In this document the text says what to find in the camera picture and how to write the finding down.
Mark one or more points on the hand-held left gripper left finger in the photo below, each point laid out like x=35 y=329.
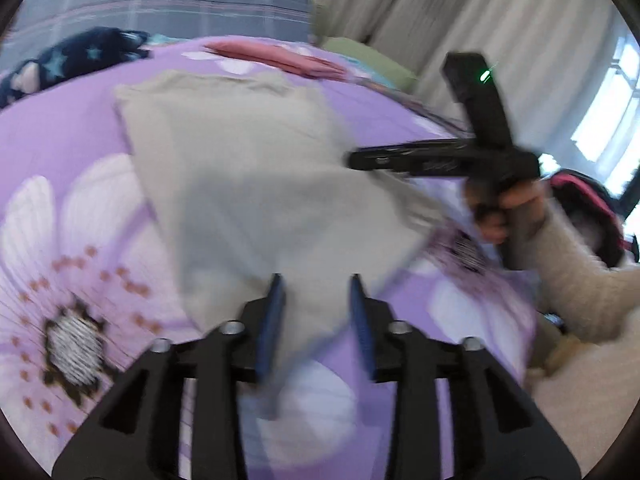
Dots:
x=272 y=320

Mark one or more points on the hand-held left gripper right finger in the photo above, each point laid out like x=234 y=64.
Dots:
x=362 y=325

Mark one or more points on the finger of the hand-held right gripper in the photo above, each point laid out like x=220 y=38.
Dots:
x=420 y=147
x=400 y=164

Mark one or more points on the grey-green long sleeve shirt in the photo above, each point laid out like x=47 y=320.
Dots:
x=240 y=185

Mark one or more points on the person's right forearm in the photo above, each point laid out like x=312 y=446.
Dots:
x=580 y=280

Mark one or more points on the person's right hand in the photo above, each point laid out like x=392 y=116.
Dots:
x=530 y=196

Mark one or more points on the white curtain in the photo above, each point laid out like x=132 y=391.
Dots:
x=525 y=25

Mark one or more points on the green pillow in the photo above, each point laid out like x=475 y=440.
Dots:
x=370 y=57

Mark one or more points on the bright window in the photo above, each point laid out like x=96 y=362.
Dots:
x=605 y=125

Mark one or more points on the pink folded garment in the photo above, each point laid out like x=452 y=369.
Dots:
x=280 y=56

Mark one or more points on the pink and black backpack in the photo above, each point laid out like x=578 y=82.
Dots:
x=600 y=220

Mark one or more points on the cream cloth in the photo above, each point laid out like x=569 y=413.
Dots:
x=590 y=385

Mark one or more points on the purple floral bed sheet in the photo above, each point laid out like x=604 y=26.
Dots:
x=75 y=160

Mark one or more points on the navy star print garment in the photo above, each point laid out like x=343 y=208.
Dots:
x=75 y=52

